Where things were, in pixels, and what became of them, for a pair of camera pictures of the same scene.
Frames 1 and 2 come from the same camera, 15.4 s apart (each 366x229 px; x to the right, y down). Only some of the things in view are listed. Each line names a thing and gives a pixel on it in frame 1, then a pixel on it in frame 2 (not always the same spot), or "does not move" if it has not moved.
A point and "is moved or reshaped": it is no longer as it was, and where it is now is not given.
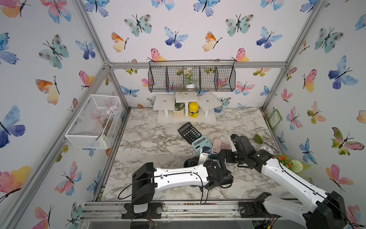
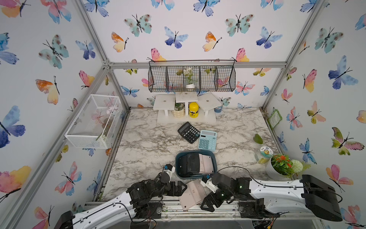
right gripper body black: [233, 157] → [217, 197]
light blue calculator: [198, 144] is moved or reshaped
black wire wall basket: [191, 76] does not move
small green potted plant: [179, 110] does not move
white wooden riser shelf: [166, 104] does not move
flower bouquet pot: [295, 165] does not move
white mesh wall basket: [98, 123] does not move
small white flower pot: [188, 72] does not move
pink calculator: [218, 144] → [194, 194]
